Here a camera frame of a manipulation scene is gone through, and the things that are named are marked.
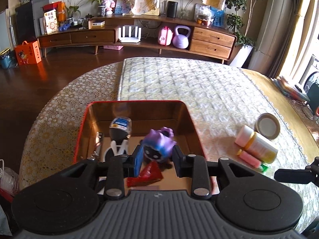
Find blue bucket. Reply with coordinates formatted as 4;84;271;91
0;48;17;69

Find beige curtain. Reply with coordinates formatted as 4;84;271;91
274;0;314;80

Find white yellow plastic bottle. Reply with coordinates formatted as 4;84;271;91
235;125;278;164

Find small pink box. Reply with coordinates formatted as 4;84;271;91
237;149;262;167

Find red tin box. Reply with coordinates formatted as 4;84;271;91
73;100;207;192

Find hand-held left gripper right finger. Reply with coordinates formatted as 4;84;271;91
172;145;252;200

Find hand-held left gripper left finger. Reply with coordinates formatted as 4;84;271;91
58;144;145;200

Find plastic bottle red cap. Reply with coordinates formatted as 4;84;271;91
0;159;19;195

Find printed snack bag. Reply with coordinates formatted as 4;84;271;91
43;9;58;34

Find black cabinet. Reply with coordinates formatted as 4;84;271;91
15;0;49;44

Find round metal lid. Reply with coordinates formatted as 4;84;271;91
255;113;281;140

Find pink toy case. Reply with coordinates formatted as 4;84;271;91
158;27;173;46

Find round coaster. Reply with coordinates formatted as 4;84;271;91
303;106;314;120

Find teal orange desk organizer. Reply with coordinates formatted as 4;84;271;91
306;72;319;116

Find white planter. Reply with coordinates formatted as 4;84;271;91
229;45;253;68

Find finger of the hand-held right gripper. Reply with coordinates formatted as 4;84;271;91
274;157;319;183

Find stack of papers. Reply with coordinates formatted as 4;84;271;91
270;76;309;102

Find clear container blue label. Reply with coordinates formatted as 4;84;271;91
110;117;132;140

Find tall potted tree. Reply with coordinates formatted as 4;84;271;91
224;0;271;48

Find yellow tablecloth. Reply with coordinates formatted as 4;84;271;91
242;68;319;165

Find plastic bag with fruit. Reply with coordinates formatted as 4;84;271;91
196;5;212;25

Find black smart speaker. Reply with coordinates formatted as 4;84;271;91
166;1;178;18

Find red snack packet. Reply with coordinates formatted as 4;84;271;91
127;161;162;187

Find white router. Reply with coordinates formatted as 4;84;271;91
118;25;142;43

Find purple toy figure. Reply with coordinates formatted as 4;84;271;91
141;127;177;165

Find cream quilted table runner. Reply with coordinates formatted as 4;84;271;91
117;57;319;229

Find wooden TV cabinet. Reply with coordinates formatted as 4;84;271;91
37;14;237;64

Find blue picture card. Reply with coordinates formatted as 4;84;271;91
114;0;131;15

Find purple kettlebell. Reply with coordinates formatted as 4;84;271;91
172;25;192;49

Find metal nail clipper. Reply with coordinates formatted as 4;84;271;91
91;131;105;161

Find potted orchid plant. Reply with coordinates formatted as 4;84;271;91
63;0;86;25

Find lace patterned tablecloth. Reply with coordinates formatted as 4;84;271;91
19;62;125;190

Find white cupboard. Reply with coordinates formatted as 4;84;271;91
0;9;13;53

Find white shell-shaped ornament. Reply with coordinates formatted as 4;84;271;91
178;0;202;19

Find white sunglasses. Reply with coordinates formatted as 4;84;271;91
96;139;130;195

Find orange gift box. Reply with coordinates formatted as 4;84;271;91
14;41;41;66

